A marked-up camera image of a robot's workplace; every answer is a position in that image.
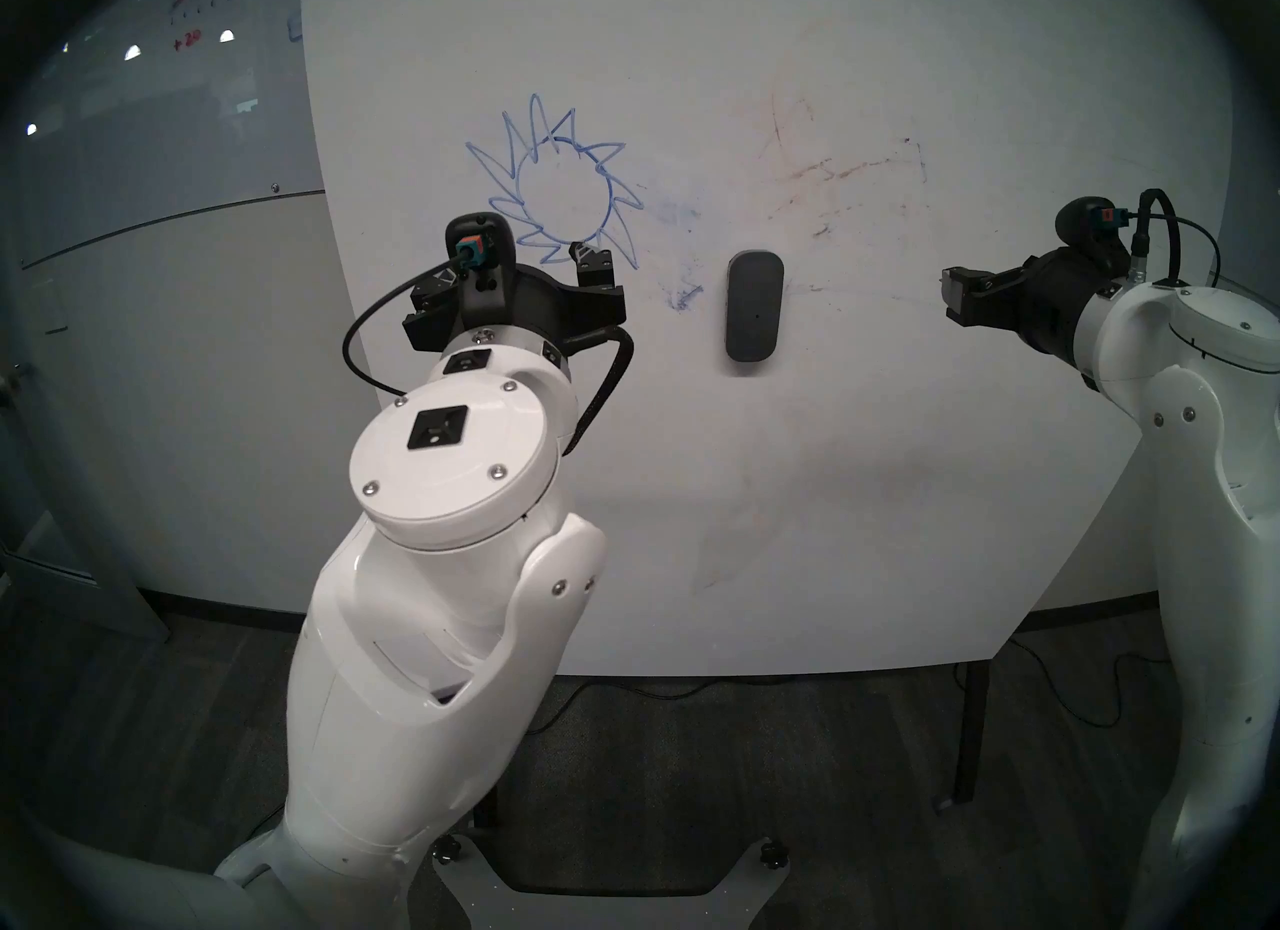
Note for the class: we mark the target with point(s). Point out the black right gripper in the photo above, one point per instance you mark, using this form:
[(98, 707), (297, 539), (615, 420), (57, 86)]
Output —
[(1055, 303)]

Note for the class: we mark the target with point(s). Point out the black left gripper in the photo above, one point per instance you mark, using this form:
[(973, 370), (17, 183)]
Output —
[(530, 303)]

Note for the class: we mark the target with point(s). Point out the dark grey whiteboard eraser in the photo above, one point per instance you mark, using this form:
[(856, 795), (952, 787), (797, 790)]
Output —
[(754, 308)]

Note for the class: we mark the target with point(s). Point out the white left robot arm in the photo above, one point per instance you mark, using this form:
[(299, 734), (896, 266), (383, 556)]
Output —
[(450, 458)]

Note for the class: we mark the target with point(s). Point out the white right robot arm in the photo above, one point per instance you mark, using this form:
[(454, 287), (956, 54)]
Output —
[(1200, 498)]

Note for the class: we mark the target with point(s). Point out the white freestanding whiteboard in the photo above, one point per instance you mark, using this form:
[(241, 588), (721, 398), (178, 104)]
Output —
[(800, 498)]

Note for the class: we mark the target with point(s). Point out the black whiteboard stand leg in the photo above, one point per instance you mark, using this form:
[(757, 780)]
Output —
[(970, 738)]

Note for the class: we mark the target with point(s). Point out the black levelling foot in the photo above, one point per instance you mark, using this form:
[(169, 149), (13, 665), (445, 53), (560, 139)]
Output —
[(772, 852), (448, 846)]

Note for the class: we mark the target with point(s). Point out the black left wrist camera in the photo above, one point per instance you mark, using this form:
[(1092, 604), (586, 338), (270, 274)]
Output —
[(482, 238)]

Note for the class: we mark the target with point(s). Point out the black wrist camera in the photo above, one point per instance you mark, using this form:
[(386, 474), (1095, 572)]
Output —
[(482, 238), (1090, 223)]

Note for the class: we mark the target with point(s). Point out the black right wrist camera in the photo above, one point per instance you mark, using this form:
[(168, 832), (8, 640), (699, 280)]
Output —
[(1090, 223)]

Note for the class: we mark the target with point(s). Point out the glass wall board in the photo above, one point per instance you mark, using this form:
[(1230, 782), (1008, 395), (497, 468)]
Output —
[(150, 138)]

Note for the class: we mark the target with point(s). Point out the grey metal door frame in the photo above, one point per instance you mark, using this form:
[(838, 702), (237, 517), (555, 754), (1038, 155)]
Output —
[(95, 548)]

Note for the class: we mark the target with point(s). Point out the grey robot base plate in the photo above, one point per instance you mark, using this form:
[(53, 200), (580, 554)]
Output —
[(465, 893)]

